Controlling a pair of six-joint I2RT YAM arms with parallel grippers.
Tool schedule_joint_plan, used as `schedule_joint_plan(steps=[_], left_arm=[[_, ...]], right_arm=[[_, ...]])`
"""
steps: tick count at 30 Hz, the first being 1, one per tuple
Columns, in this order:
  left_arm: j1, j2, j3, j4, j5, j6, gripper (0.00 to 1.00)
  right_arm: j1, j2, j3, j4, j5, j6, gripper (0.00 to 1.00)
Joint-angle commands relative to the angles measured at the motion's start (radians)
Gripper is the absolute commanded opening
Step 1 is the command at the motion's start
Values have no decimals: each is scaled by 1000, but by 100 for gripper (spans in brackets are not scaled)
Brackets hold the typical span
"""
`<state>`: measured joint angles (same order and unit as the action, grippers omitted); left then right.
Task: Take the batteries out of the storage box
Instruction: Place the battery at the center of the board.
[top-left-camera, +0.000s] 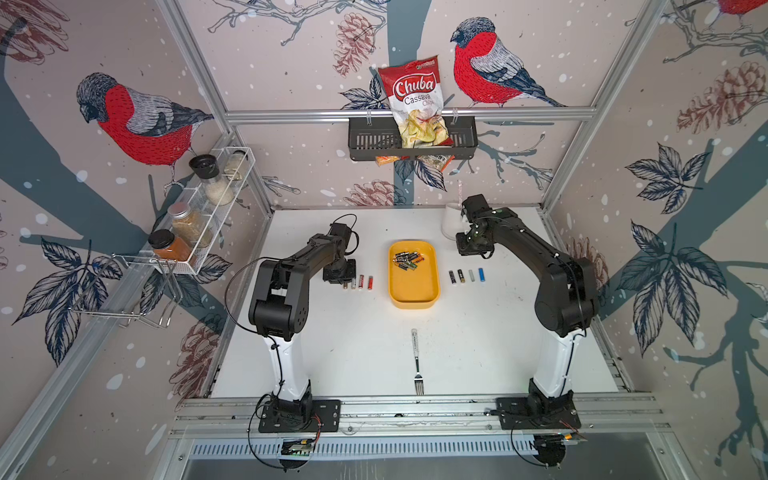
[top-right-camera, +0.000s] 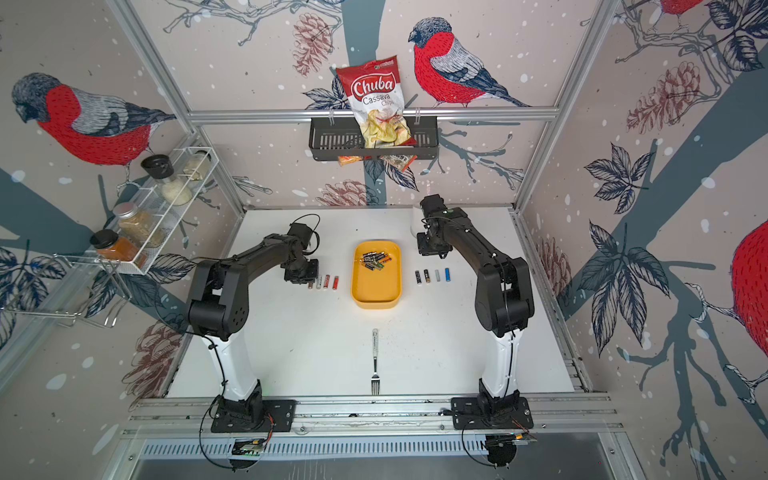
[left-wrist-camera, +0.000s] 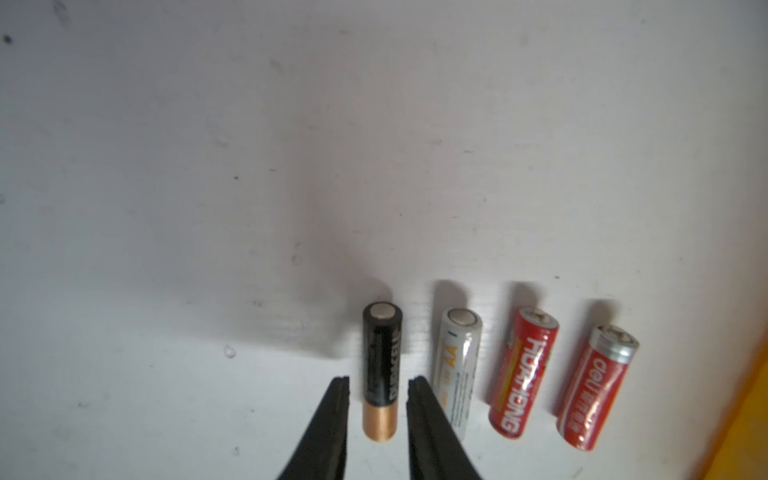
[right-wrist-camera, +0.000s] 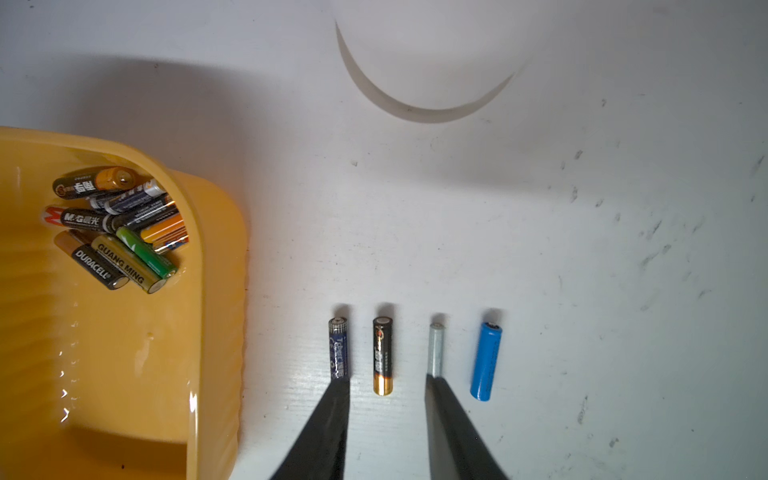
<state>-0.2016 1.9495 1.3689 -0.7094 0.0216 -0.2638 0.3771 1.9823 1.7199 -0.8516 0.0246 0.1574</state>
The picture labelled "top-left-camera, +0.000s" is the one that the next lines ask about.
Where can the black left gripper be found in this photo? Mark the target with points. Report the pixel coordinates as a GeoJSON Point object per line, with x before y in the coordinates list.
{"type": "Point", "coordinates": [328, 276]}

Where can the silver lid spice jar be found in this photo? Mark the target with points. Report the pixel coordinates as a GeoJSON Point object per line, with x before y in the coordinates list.
{"type": "Point", "coordinates": [190, 224]}

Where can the silver fork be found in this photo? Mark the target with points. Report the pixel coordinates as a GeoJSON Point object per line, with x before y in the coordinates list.
{"type": "Point", "coordinates": [418, 378]}

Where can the aluminium frame corner post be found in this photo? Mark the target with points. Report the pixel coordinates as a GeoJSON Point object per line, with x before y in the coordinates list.
{"type": "Point", "coordinates": [180, 29]}

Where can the Chuba cassava chips bag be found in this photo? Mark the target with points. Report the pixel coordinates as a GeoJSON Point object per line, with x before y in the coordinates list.
{"type": "Point", "coordinates": [416, 100]}

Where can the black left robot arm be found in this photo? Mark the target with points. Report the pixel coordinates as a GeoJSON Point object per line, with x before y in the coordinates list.
{"type": "Point", "coordinates": [279, 311]}

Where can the orange spice jar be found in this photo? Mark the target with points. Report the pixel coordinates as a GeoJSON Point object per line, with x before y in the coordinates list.
{"type": "Point", "coordinates": [167, 245]}

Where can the aluminium front rail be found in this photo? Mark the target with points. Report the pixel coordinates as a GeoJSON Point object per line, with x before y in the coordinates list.
{"type": "Point", "coordinates": [378, 416]}

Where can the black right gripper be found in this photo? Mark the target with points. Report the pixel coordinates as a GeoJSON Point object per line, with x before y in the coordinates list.
{"type": "Point", "coordinates": [464, 251]}

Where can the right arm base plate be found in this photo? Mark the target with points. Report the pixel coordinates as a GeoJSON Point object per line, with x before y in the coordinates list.
{"type": "Point", "coordinates": [534, 413]}

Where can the white cup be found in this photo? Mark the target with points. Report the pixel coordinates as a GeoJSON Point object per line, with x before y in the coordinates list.
{"type": "Point", "coordinates": [453, 221]}

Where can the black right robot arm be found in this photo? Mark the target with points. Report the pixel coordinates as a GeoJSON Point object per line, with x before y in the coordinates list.
{"type": "Point", "coordinates": [565, 304]}

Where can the yellow plastic storage box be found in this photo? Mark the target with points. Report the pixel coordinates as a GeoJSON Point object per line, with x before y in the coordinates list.
{"type": "Point", "coordinates": [413, 280]}

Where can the black wire basket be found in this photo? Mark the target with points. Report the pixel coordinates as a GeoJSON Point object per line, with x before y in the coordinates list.
{"type": "Point", "coordinates": [372, 138]}

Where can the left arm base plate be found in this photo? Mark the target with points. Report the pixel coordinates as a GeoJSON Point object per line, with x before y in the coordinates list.
{"type": "Point", "coordinates": [283, 416]}

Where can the white wire spice rack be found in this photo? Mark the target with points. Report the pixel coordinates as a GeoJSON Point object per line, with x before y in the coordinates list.
{"type": "Point", "coordinates": [236, 164]}

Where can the black lid spice jar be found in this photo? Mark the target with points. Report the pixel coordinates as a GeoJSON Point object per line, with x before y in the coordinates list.
{"type": "Point", "coordinates": [215, 186]}

